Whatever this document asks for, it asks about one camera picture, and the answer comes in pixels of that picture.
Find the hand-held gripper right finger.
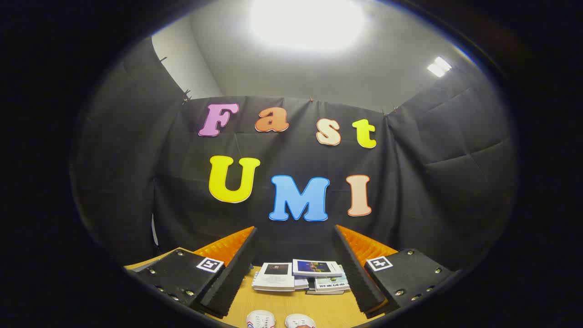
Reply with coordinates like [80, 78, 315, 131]
[335, 224, 457, 319]

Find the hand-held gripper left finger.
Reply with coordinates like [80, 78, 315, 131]
[130, 226, 259, 318]

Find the white striped canvas shoe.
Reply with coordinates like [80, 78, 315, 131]
[246, 310, 276, 328]
[285, 313, 317, 328]

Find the teal cover book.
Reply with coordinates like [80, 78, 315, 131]
[314, 271, 351, 292]

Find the white book with dark photo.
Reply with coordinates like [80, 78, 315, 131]
[252, 262, 296, 292]

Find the blue cover book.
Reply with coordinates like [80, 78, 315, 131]
[292, 259, 343, 278]

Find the small ceiling light panel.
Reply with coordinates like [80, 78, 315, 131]
[427, 56, 453, 78]

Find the large ceiling light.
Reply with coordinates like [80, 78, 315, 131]
[250, 0, 366, 51]

